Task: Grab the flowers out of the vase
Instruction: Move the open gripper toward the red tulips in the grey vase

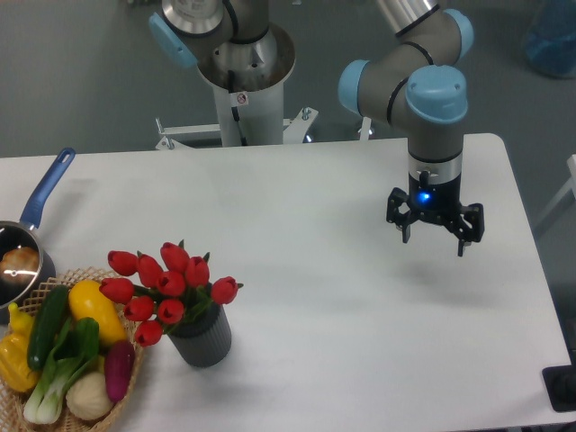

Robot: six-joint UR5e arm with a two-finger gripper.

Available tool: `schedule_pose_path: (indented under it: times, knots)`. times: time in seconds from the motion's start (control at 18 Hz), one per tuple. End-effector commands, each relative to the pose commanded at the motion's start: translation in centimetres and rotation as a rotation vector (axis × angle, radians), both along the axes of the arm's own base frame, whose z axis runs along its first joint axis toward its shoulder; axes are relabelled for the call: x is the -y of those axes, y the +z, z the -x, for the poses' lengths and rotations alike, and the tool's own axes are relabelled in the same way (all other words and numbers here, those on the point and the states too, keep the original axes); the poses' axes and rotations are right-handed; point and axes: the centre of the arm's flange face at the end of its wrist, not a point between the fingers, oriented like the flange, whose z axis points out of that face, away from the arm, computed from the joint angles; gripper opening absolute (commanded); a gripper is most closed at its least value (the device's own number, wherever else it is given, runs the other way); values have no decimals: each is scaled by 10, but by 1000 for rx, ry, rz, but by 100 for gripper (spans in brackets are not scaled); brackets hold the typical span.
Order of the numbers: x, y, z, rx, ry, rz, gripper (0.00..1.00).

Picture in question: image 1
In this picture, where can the black device at edge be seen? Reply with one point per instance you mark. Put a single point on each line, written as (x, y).
(560, 385)

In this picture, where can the white frame at right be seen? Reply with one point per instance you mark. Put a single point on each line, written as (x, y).
(559, 203)

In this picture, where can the blue handled saucepan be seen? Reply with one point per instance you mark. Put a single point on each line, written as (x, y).
(22, 233)

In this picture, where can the green bok choy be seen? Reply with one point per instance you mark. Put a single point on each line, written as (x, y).
(75, 350)

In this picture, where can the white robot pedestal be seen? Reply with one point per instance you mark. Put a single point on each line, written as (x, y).
(247, 82)

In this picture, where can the blue transparent container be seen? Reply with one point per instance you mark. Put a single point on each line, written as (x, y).
(549, 45)

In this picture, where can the red tulip bouquet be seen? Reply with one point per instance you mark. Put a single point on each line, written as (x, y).
(174, 297)

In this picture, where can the green cucumber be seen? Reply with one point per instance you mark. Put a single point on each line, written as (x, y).
(46, 326)

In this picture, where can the dark grey ribbed vase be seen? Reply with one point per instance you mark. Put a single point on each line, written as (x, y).
(206, 342)

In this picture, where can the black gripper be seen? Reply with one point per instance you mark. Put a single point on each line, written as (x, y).
(437, 204)

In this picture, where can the white garlic bulb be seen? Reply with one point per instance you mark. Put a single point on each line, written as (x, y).
(87, 398)

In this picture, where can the bread roll in pan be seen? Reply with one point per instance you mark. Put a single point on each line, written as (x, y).
(19, 265)

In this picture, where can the yellow bell pepper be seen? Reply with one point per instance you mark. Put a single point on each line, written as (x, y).
(14, 352)

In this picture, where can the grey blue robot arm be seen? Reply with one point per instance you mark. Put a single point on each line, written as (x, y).
(416, 88)

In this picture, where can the purple eggplant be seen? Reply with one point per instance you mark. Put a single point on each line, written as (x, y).
(117, 369)

